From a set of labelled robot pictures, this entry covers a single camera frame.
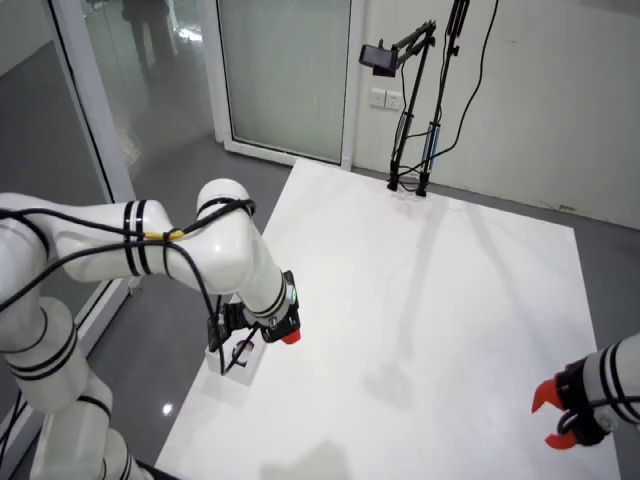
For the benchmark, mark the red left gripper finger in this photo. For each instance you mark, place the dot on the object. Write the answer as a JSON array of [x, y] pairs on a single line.
[[561, 442], [291, 337]]

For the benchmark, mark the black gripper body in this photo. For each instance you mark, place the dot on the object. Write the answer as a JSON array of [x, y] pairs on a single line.
[[281, 327], [582, 415]]

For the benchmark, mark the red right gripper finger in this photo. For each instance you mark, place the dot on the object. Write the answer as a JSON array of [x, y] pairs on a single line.
[[547, 392]]

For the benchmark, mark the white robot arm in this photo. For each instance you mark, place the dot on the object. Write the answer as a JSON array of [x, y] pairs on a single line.
[[620, 365], [230, 250]]

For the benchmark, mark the white cardboard bin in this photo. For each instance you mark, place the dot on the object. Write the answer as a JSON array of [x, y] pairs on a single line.
[[235, 376]]

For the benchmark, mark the frosted glass door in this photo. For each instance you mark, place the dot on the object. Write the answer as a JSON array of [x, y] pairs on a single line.
[[290, 75]]

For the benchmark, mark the person in dark clothes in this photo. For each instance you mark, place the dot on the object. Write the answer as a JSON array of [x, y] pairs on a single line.
[[145, 25]]

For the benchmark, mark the long black aluminium rail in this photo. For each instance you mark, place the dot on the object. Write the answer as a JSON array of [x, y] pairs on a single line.
[[149, 472]]

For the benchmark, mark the black camera boom stand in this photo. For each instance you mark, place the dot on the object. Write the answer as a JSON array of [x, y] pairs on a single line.
[[401, 127]]

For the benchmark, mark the white wall switch plate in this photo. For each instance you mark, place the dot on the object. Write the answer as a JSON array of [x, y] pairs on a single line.
[[378, 97]]

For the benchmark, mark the white wall power socket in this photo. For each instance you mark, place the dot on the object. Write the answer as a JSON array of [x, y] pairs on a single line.
[[394, 100]]

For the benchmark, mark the glass partition metal frame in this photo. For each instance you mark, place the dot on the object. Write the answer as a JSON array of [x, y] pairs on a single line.
[[100, 125]]

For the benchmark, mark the black camera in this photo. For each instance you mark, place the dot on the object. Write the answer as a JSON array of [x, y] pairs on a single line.
[[375, 56]]

